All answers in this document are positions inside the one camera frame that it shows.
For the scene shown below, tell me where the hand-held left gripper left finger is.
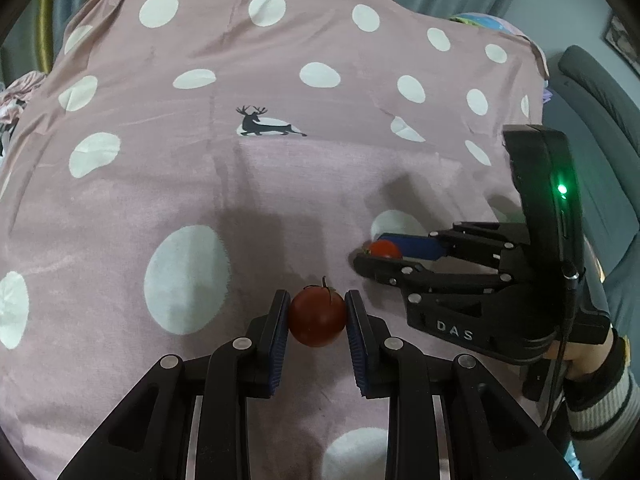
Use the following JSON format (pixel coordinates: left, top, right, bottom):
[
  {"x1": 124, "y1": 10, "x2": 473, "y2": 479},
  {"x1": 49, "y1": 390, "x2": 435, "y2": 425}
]
[{"x1": 57, "y1": 290, "x2": 292, "y2": 480}]

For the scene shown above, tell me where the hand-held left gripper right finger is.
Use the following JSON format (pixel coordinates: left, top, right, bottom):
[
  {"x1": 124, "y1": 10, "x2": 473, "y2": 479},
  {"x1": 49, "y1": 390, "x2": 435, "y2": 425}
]
[{"x1": 345, "y1": 290, "x2": 583, "y2": 480}]

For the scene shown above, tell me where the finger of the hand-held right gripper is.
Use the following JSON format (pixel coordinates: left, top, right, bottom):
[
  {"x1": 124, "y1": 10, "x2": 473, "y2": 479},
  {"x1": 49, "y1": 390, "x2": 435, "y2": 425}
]
[
  {"x1": 372, "y1": 221, "x2": 532, "y2": 267},
  {"x1": 352, "y1": 252, "x2": 515, "y2": 295}
]

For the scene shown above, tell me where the red cherry tomato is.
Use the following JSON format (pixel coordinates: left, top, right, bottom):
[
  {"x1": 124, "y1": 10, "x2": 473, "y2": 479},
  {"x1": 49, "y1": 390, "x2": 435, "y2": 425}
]
[
  {"x1": 367, "y1": 240, "x2": 402, "y2": 261},
  {"x1": 289, "y1": 276, "x2": 347, "y2": 348}
]

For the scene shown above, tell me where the person's right forearm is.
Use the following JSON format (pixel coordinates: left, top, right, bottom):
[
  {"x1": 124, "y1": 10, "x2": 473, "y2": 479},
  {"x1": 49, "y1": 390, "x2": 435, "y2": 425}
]
[{"x1": 542, "y1": 335, "x2": 640, "y2": 463}]

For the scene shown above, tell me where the person's right hand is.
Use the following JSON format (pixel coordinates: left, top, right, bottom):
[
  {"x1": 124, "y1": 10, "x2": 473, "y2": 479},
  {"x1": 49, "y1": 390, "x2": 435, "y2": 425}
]
[{"x1": 546, "y1": 329, "x2": 616, "y2": 381}]

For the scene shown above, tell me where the dark grey sofa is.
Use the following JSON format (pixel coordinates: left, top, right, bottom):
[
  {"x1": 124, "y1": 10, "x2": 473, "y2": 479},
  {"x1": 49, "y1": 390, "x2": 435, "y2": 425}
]
[{"x1": 544, "y1": 45, "x2": 640, "y2": 343}]

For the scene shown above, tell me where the colourful printed cloth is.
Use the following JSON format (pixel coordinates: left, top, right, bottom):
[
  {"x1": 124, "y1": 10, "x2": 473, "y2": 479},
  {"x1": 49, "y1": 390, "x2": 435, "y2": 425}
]
[{"x1": 447, "y1": 10, "x2": 526, "y2": 37}]

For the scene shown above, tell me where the pink polka-dot bedsheet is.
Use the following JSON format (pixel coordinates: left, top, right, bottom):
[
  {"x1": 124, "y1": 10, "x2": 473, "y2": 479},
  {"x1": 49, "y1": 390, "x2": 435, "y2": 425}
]
[{"x1": 0, "y1": 0, "x2": 551, "y2": 480}]

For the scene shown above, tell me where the pink crumpled cloth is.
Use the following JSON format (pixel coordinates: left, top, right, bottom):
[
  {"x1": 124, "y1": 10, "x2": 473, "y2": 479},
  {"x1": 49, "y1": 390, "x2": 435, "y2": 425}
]
[{"x1": 0, "y1": 71, "x2": 47, "y2": 133}]

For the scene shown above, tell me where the yellow patterned curtain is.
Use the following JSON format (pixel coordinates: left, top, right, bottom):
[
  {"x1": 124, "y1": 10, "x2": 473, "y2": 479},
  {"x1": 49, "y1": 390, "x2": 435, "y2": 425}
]
[{"x1": 37, "y1": 0, "x2": 55, "y2": 76}]

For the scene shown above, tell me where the framed wall picture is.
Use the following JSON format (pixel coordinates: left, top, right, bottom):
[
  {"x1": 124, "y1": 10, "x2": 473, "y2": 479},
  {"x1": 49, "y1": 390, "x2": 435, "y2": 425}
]
[{"x1": 602, "y1": 12, "x2": 640, "y2": 72}]

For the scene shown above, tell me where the black cable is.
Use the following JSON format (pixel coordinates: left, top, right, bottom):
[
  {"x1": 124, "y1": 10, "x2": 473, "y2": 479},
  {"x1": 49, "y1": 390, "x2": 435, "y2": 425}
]
[{"x1": 540, "y1": 260, "x2": 586, "y2": 431}]

